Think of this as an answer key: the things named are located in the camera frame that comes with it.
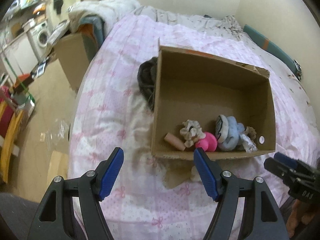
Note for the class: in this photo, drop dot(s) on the clear plastic packet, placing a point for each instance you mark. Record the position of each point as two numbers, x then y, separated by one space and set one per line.
248 145

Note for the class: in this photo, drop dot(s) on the white rumpled duvet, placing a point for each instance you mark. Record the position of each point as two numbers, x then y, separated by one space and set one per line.
110 11

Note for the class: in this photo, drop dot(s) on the blue fish plush toy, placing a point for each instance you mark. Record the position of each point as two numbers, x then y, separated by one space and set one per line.
227 133

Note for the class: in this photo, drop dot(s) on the beige pink scrunchie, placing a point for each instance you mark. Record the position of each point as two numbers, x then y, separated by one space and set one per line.
250 132

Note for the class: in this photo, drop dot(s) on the white washing machine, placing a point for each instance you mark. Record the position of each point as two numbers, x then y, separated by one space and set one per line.
38 37

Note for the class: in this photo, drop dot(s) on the pink patterned bed quilt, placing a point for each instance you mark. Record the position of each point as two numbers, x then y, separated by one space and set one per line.
113 113

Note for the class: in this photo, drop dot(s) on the black hanging garment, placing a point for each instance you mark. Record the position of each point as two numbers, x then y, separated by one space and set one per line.
57 4

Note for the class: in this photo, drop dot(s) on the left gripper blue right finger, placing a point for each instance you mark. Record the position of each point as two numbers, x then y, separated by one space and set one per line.
261 218

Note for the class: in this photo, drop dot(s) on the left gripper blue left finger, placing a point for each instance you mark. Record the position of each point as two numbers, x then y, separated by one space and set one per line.
55 219

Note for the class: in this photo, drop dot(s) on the person right hand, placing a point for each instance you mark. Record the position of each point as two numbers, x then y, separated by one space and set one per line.
301 213

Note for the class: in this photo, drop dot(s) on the brown cardboard box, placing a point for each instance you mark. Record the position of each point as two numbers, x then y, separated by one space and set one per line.
192 85

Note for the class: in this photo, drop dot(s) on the cream floral scrunchie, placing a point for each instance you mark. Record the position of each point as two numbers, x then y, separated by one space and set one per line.
191 132

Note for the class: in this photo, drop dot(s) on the teal orange headboard cushion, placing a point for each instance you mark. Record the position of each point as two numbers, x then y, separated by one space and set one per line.
267 45

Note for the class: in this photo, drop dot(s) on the pink rubber duck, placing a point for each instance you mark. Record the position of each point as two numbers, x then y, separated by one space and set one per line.
208 144

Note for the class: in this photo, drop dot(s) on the green handled mop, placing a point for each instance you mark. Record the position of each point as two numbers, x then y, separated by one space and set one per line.
20 82

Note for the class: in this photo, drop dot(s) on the dark striped cloth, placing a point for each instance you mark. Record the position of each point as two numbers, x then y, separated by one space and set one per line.
146 78

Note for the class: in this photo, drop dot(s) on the large floor cardboard box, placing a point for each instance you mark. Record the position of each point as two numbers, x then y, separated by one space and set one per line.
75 52

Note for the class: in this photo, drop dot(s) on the pink foam roller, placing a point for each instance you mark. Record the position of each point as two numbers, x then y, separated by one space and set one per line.
174 141

